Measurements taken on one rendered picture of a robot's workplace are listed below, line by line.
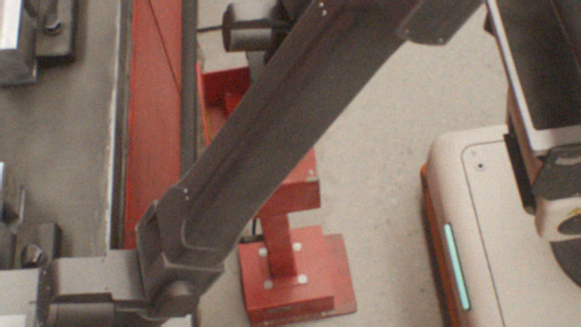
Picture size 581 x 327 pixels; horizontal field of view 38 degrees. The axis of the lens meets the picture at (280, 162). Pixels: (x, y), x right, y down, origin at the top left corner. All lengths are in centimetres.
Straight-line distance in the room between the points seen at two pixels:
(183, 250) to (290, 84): 19
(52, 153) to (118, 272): 51
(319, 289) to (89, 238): 83
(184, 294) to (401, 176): 147
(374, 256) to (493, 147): 40
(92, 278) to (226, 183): 18
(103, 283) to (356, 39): 34
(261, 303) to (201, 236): 123
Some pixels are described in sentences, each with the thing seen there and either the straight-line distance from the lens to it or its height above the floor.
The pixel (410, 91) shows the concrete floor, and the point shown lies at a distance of 226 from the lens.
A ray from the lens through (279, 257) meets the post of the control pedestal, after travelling 179.
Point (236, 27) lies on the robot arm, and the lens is 116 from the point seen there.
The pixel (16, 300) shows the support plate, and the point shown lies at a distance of 105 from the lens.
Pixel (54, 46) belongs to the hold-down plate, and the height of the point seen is 91.
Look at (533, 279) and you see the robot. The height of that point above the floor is 28.
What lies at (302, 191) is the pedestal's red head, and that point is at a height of 74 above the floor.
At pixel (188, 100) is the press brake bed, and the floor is 5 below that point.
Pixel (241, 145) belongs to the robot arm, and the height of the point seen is 140.
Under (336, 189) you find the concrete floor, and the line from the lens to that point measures 213.
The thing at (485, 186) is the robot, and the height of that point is 28.
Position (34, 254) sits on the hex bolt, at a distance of 116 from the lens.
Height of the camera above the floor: 195
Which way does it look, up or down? 64 degrees down
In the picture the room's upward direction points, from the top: 8 degrees counter-clockwise
